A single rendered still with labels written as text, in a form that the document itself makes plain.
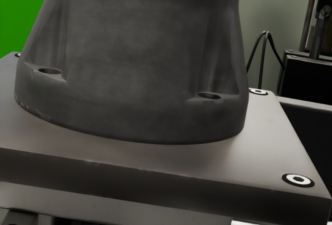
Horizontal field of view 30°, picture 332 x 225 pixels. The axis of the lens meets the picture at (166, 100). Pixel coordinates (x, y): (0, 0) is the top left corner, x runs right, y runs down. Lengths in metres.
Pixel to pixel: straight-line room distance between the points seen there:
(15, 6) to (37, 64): 3.37
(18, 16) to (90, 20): 3.40
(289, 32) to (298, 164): 1.07
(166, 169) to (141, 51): 0.07
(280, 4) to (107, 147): 1.11
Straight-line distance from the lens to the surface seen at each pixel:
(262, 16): 1.41
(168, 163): 0.32
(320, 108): 0.90
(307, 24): 1.33
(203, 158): 0.33
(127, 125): 0.34
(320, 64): 1.10
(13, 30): 3.76
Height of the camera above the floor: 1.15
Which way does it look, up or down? 15 degrees down
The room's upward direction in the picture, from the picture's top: 9 degrees clockwise
